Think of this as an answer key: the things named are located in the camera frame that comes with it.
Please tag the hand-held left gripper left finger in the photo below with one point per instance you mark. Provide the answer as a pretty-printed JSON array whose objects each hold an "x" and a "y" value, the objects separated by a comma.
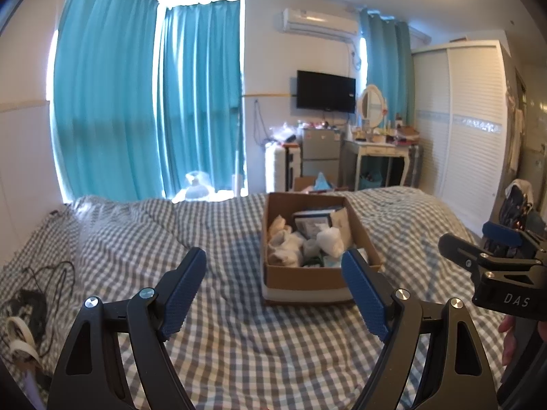
[{"x": 186, "y": 292}]

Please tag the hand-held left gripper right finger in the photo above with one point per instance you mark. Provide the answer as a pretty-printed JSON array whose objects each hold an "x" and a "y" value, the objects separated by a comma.
[{"x": 365, "y": 297}]

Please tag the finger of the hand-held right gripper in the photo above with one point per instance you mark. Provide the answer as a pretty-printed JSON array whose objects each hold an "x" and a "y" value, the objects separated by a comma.
[
  {"x": 504, "y": 231},
  {"x": 459, "y": 250}
]

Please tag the brown cardboard box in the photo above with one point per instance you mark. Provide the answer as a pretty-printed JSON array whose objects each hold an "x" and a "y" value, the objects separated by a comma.
[{"x": 307, "y": 279}]

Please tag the white socks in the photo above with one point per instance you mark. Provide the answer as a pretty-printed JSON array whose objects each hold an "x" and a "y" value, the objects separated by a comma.
[{"x": 330, "y": 241}]

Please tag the dark tissue box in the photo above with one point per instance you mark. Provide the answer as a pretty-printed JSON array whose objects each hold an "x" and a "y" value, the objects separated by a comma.
[{"x": 312, "y": 224}]

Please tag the white grey cloth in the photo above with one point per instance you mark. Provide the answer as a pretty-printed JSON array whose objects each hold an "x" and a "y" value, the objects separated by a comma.
[{"x": 284, "y": 247}]

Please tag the person's right hand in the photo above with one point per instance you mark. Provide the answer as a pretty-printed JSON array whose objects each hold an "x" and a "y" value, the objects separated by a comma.
[{"x": 508, "y": 341}]

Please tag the dark patterned bag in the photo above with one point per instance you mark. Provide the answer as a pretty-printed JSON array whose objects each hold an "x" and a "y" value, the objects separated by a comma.
[{"x": 515, "y": 203}]

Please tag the grey checked bed duvet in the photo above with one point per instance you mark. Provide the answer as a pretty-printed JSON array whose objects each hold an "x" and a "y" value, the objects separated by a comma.
[{"x": 213, "y": 350}]

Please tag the white plush toy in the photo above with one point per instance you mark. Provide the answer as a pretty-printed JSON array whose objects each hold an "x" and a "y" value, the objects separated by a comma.
[{"x": 196, "y": 188}]

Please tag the white slatted wardrobe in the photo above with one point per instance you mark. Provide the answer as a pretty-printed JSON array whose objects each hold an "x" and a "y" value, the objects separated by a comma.
[{"x": 466, "y": 132}]

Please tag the blue tissue pack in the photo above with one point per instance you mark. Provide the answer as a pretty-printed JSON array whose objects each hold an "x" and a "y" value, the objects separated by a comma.
[{"x": 322, "y": 181}]

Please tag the white dressing table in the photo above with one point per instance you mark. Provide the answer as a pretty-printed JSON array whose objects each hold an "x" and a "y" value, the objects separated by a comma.
[{"x": 376, "y": 148}]

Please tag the grey mini fridge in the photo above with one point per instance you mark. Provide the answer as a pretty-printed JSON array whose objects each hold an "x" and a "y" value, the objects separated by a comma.
[{"x": 319, "y": 149}]

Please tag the white suitcase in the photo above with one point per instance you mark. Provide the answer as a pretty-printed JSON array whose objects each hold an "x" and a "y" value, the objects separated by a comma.
[{"x": 277, "y": 166}]

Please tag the white tape roll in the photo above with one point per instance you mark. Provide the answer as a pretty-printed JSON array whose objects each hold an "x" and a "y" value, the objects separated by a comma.
[{"x": 19, "y": 337}]

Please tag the white oval vanity mirror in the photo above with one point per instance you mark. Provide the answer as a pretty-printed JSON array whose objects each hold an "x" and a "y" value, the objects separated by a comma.
[{"x": 369, "y": 102}]

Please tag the purple stick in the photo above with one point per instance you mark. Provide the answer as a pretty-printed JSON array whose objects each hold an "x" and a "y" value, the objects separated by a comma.
[{"x": 30, "y": 386}]

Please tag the narrow teal curtain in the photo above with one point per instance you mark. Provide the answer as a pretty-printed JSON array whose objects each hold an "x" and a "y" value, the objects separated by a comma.
[{"x": 386, "y": 68}]

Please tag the teal window curtain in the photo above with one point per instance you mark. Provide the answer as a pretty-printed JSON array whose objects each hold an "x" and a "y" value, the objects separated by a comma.
[{"x": 198, "y": 94}]

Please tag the wide teal curtain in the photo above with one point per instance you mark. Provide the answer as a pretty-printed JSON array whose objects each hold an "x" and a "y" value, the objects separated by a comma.
[{"x": 102, "y": 94}]

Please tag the white air conditioner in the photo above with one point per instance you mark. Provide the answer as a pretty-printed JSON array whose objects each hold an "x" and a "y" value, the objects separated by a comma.
[{"x": 318, "y": 19}]

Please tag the black wall television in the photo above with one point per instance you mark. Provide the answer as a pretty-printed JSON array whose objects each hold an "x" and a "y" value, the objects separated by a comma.
[{"x": 325, "y": 89}]

